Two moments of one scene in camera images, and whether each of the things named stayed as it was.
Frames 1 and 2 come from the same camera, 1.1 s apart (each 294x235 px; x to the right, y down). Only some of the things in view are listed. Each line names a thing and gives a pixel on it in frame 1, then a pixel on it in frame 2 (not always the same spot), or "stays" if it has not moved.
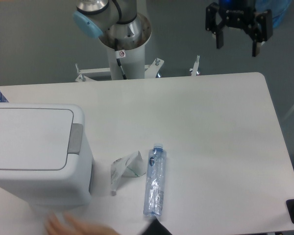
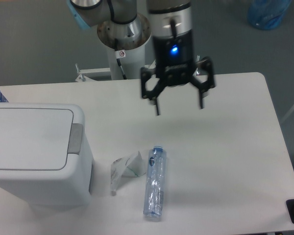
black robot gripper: [237, 12] to [174, 56]
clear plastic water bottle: [154, 198] stays
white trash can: [40, 154] stays
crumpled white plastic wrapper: [132, 166] stays
